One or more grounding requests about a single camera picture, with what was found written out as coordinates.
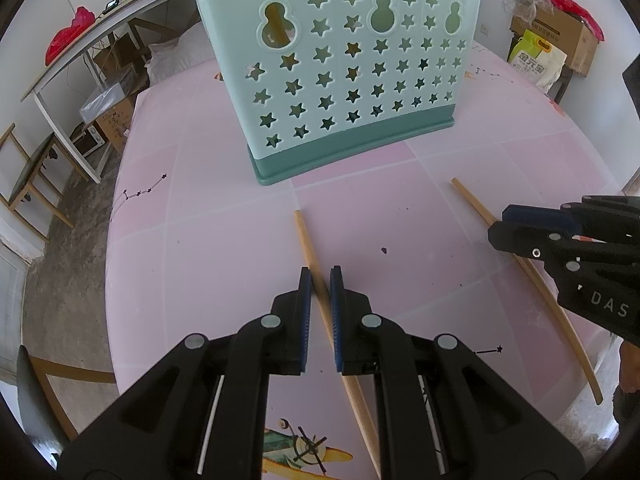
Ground pink printed tablecloth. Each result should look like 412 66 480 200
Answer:
105 35 631 480

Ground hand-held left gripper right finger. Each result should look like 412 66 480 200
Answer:
329 266 586 480

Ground clear plastic wrap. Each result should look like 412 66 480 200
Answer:
502 0 543 21

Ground person's right hand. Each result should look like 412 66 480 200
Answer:
612 342 640 426

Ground single tan chopstick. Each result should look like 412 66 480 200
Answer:
293 210 382 478
451 177 603 405

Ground large cardboard box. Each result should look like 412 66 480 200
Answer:
510 10 598 78

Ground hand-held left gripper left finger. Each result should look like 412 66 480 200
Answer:
57 266 313 480

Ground white desk with wooden top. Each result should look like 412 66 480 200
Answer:
21 0 201 184

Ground plastic-wrapped grey box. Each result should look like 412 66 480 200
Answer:
80 82 136 123

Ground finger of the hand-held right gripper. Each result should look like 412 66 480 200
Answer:
501 204 582 236
487 221 581 267

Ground white door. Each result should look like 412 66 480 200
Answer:
0 242 30 366

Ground brown cardboard box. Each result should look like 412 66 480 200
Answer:
95 96 137 153
92 32 136 73

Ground red plastic bag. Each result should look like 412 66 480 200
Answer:
540 0 606 43
45 6 96 66

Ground wooden chair with dark seat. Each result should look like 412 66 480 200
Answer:
0 122 76 243

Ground teal star-cutout utensil holder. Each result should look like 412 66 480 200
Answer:
188 0 486 188

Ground white sack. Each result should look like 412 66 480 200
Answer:
147 25 218 86

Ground dark stool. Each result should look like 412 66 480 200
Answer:
550 67 576 106

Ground black chair with wooden frame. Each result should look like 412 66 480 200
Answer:
15 345 118 456

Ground yellow and white rice bag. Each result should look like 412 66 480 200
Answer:
507 29 568 93

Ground white toaster oven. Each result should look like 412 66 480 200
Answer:
70 125 108 157

